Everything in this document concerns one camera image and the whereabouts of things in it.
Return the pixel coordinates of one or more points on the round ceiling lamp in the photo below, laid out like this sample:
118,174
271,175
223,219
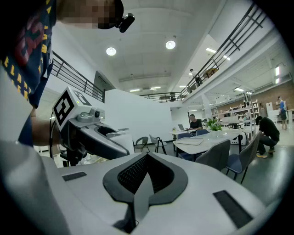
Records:
170,44
111,51

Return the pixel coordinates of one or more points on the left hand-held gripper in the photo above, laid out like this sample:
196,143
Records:
66,107

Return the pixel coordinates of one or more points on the person's left forearm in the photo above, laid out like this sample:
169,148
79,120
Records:
43,133

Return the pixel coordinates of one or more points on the person's dark printed shirt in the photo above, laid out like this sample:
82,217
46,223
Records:
23,34

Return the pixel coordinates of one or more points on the white shelving unit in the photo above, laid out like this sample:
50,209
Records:
239,111

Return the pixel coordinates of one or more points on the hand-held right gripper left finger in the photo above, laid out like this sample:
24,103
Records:
92,195

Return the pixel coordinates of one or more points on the white capsule pet carrier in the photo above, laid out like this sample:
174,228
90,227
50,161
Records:
234,140
244,137

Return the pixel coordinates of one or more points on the grey chair with black legs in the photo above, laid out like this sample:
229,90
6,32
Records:
154,138

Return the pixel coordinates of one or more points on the dark blue upholstered chair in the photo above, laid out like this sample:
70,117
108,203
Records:
248,151
184,135
202,132
216,153

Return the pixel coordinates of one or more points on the dark round-back chair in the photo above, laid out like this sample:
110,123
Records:
142,141

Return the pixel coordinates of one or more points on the black head-mounted camera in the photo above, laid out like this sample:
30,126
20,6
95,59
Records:
126,23

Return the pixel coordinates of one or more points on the person's head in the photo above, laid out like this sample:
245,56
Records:
80,13

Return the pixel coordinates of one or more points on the green potted plant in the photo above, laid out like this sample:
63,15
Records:
214,127

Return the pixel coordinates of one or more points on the ceiling strip light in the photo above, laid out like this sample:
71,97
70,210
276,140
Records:
277,71
211,50

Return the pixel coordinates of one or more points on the small potted pale flowers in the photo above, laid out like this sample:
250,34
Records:
174,130

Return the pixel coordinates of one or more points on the grey rectangular tray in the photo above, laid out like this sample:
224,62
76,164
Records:
189,141

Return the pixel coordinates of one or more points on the grey laptop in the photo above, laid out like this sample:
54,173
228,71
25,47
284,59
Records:
181,127

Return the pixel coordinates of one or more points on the black mezzanine railing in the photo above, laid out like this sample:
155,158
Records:
86,82
235,44

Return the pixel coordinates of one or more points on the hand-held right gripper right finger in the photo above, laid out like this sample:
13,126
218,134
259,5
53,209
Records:
195,195

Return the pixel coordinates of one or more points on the white square table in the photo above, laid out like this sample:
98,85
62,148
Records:
183,132

